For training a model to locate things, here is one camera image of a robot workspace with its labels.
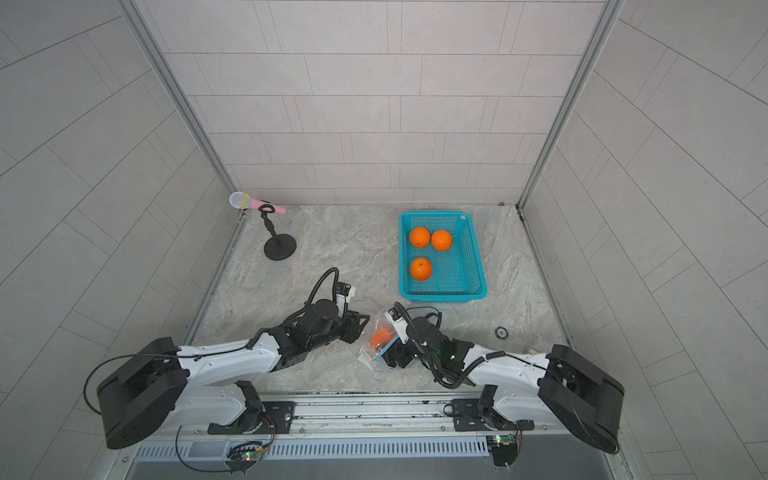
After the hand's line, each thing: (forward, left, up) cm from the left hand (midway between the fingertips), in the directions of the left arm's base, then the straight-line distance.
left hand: (371, 318), depth 83 cm
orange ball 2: (+16, -15, +1) cm, 22 cm away
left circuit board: (-30, +26, -4) cm, 40 cm away
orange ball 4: (+27, -22, +2) cm, 35 cm away
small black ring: (-3, -36, -4) cm, 37 cm away
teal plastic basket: (+18, -27, -5) cm, 33 cm away
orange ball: (-7, -3, +6) cm, 10 cm away
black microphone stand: (+27, +34, -4) cm, 44 cm away
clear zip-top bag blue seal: (-11, -1, 0) cm, 11 cm away
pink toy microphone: (+25, +36, +21) cm, 49 cm away
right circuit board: (-29, -32, -6) cm, 44 cm away
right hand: (-6, -5, -3) cm, 8 cm away
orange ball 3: (+28, -15, +1) cm, 32 cm away
